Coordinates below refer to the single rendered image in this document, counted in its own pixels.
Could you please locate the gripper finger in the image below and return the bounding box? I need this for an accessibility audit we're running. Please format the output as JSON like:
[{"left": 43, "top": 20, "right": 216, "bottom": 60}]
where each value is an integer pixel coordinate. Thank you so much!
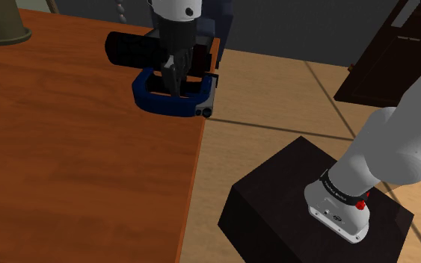
[
  {"left": 176, "top": 49, "right": 194, "bottom": 96},
  {"left": 160, "top": 53, "right": 178, "bottom": 97}
]

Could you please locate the black cylindrical device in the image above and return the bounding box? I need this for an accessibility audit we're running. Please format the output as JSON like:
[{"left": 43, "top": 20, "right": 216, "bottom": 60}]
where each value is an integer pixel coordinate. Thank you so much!
[{"left": 104, "top": 30, "right": 215, "bottom": 78}]

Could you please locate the dark blue chair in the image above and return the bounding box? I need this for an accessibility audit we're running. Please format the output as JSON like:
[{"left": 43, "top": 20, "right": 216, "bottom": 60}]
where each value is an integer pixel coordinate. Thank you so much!
[{"left": 194, "top": 0, "right": 234, "bottom": 70}]

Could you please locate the wooden table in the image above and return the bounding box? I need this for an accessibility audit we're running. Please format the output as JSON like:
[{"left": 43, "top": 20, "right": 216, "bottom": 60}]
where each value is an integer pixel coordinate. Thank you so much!
[{"left": 0, "top": 7, "right": 221, "bottom": 263}]

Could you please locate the black robot stand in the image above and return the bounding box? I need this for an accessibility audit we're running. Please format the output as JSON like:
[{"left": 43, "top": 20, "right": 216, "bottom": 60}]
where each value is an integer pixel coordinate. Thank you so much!
[{"left": 217, "top": 135, "right": 415, "bottom": 263}]

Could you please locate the dark brown door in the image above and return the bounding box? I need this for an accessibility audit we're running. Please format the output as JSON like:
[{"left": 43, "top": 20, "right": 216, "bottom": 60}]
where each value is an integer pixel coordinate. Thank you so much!
[{"left": 333, "top": 0, "right": 421, "bottom": 108}]

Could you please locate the blue curved handle-shaped tool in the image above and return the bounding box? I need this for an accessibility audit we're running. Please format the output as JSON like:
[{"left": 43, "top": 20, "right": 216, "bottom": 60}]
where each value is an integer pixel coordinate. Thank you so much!
[{"left": 131, "top": 66, "right": 220, "bottom": 119}]

